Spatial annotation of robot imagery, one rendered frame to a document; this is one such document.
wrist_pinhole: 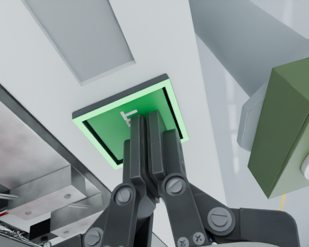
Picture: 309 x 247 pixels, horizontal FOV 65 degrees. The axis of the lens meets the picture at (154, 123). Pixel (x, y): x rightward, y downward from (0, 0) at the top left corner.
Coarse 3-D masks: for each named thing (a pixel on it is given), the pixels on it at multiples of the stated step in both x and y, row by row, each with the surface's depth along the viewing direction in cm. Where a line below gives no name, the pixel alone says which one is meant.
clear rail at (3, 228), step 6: (0, 222) 30; (0, 228) 30; (6, 228) 31; (12, 228) 32; (18, 228) 33; (6, 234) 31; (12, 234) 32; (18, 234) 33; (24, 234) 34; (18, 240) 33; (24, 240) 34; (36, 246) 36; (42, 246) 37; (48, 246) 38
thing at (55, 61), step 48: (0, 0) 9; (48, 0) 10; (96, 0) 10; (144, 0) 10; (0, 48) 10; (48, 48) 10; (96, 48) 11; (144, 48) 12; (192, 48) 12; (48, 96) 12; (96, 96) 13; (192, 96) 15; (192, 144) 18
